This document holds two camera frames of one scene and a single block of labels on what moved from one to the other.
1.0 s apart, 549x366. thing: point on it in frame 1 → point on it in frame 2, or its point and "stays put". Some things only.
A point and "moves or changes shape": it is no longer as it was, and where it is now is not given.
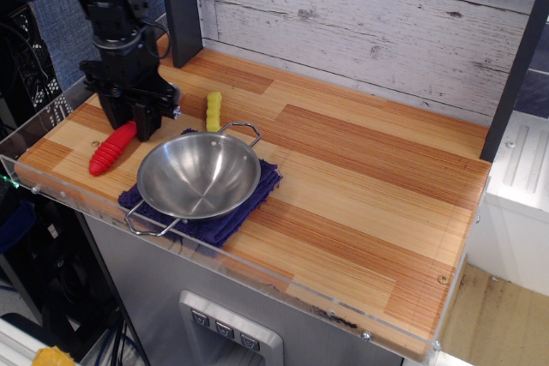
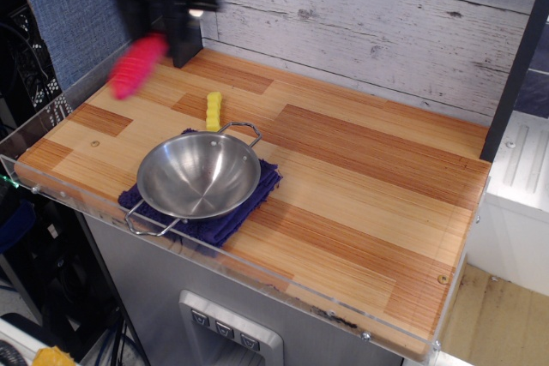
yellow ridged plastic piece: (213, 112) stays put
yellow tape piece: (52, 357) stays put
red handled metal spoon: (109, 149) moves or changes shape
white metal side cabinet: (509, 233) stays put
